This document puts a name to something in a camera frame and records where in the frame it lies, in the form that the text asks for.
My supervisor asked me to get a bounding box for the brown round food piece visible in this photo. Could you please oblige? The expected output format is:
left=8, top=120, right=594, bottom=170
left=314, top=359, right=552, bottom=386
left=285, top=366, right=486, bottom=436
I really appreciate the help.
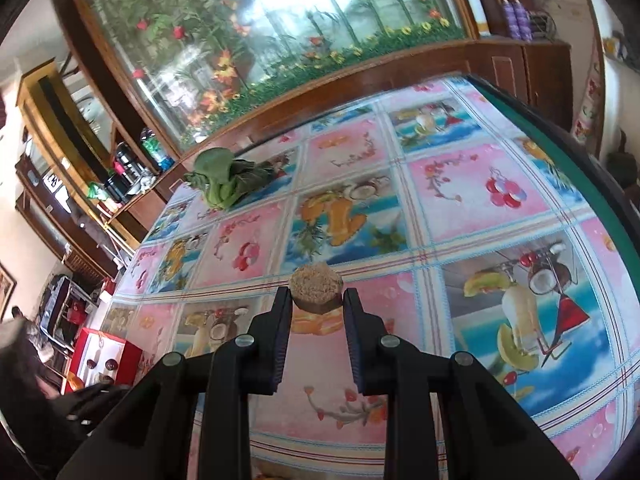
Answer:
left=289, top=265, right=346, bottom=313

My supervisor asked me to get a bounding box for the dark wooden cabinet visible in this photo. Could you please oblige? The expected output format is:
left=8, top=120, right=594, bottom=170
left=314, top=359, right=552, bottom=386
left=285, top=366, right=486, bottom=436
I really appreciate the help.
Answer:
left=12, top=155, right=121, bottom=281

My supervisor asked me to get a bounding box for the red box with white inside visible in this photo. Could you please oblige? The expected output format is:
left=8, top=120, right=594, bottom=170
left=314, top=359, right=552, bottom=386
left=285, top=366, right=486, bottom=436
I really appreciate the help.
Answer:
left=62, top=327, right=142, bottom=396

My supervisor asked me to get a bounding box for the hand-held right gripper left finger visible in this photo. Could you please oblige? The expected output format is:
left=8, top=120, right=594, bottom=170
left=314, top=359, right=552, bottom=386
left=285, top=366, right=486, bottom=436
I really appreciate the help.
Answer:
left=55, top=286, right=294, bottom=480

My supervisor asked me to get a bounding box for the floral wall hanging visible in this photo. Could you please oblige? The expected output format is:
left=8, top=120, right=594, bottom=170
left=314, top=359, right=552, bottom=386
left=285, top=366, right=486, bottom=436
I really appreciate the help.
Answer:
left=572, top=67, right=606, bottom=146

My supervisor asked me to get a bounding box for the black jug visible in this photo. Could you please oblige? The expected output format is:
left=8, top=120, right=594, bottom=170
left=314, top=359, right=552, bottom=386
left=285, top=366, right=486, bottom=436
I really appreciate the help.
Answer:
left=102, top=175, right=131, bottom=203

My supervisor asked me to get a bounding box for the artificial flower glass display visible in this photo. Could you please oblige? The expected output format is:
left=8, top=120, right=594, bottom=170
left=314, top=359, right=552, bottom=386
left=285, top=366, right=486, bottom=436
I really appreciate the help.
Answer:
left=82, top=0, right=468, bottom=143

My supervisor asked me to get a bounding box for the brown wooden display cabinet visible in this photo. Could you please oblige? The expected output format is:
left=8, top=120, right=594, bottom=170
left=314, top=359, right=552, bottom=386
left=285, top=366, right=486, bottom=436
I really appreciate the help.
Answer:
left=50, top=0, right=573, bottom=161

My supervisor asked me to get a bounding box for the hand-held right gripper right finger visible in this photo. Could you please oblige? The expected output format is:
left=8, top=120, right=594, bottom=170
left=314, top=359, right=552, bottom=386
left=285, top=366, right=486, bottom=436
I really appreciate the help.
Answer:
left=342, top=286, right=581, bottom=480

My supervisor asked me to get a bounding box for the tall light wooden cabinet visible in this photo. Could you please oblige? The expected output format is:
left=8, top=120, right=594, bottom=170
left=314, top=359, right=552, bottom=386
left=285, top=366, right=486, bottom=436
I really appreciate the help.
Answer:
left=15, top=57, right=151, bottom=251

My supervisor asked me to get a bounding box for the metal table with black bag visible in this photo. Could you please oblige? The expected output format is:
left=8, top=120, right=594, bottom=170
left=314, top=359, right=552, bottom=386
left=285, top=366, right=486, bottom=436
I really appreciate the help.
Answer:
left=37, top=272, right=101, bottom=356

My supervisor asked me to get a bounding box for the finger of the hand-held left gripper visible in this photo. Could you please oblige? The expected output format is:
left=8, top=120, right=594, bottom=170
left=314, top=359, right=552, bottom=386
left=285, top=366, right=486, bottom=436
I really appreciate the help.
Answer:
left=75, top=381, right=119, bottom=403
left=62, top=400, right=110, bottom=429

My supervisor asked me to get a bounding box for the wooden side shelf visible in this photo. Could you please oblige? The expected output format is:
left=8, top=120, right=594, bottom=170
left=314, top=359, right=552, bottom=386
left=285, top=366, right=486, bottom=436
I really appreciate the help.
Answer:
left=107, top=165, right=188, bottom=248

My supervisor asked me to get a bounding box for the black thermos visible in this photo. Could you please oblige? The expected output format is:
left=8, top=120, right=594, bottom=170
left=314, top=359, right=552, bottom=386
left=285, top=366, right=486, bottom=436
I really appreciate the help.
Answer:
left=112, top=142, right=146, bottom=186

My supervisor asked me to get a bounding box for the dark figurine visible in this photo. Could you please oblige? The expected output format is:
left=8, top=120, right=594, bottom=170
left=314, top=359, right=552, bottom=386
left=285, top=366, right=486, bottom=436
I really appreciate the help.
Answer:
left=606, top=130, right=640, bottom=191

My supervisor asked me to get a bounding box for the green bok choy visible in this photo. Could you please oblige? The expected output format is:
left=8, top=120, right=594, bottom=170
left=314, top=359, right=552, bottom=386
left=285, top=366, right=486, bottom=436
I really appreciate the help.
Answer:
left=184, top=147, right=276, bottom=211

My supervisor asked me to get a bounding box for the green plastic bottle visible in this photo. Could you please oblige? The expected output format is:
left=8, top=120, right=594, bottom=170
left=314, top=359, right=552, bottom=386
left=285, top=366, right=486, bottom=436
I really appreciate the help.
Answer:
left=140, top=127, right=176, bottom=173

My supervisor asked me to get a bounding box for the framed wall picture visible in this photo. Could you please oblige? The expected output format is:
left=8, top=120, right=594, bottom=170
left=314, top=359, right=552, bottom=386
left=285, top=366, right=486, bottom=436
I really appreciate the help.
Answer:
left=0, top=262, right=18, bottom=321

